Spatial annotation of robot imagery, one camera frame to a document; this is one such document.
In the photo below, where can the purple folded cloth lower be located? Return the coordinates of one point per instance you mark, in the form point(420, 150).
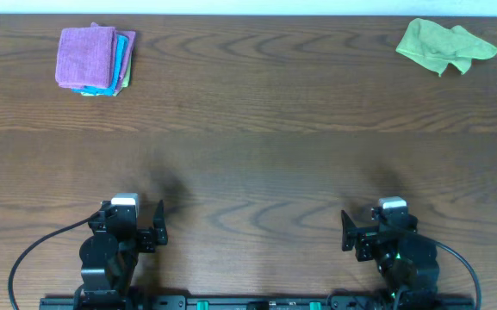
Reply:
point(131, 35)

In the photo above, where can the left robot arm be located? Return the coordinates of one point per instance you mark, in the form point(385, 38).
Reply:
point(110, 255)

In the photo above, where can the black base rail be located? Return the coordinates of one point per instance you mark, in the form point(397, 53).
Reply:
point(179, 302)

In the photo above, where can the purple folded cloth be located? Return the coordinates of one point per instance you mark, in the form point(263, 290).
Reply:
point(131, 35)
point(84, 57)

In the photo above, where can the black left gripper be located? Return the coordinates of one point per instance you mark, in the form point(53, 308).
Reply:
point(145, 239)

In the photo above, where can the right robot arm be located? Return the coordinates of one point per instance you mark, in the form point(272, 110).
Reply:
point(407, 263)

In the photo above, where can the green microfiber cloth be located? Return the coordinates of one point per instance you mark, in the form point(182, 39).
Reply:
point(434, 47)

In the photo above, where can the green folded cloth at bottom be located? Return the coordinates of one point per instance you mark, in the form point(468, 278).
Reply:
point(121, 83)

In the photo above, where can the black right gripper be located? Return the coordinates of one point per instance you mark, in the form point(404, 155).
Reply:
point(363, 241)

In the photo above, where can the purple folded cloth on top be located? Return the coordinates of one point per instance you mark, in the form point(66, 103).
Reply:
point(84, 57)

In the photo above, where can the blue folded cloth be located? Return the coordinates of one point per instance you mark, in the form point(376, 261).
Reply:
point(121, 46)

